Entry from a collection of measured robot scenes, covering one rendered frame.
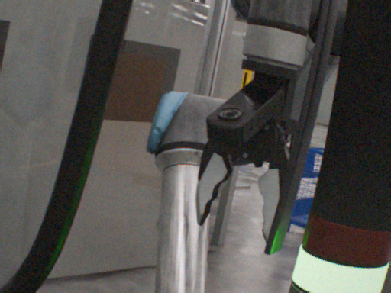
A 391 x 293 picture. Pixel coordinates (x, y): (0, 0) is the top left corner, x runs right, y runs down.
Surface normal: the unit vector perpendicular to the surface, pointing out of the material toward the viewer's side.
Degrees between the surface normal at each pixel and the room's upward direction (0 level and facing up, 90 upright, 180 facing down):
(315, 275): 90
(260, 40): 90
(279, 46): 90
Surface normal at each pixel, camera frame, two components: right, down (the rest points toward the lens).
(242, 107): -0.06, -0.86
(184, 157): -0.09, 0.29
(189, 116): 0.14, -0.34
